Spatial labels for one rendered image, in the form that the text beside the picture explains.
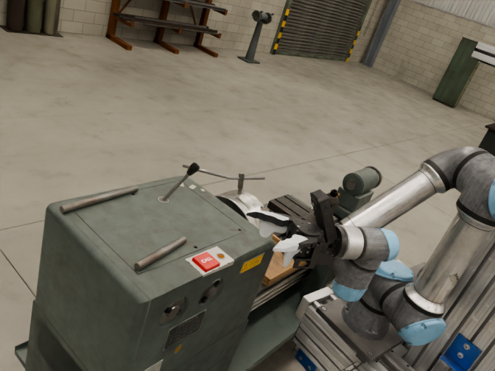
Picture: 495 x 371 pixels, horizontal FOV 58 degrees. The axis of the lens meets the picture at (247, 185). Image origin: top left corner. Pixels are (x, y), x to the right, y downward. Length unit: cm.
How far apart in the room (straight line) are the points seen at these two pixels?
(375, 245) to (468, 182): 29
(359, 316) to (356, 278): 38
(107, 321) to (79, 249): 21
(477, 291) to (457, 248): 27
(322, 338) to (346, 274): 51
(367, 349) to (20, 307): 201
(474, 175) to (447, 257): 21
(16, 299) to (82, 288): 157
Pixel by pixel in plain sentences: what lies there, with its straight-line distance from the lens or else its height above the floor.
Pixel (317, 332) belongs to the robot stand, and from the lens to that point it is 157.
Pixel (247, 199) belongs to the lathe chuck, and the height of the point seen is 124.
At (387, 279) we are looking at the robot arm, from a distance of 136.
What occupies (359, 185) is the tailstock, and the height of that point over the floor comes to 109.
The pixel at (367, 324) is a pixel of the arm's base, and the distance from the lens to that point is 144.
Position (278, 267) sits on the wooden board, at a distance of 205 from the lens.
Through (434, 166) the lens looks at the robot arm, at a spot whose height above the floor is 173.
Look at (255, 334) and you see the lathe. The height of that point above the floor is 54.
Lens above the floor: 204
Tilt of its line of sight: 26 degrees down
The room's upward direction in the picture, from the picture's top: 19 degrees clockwise
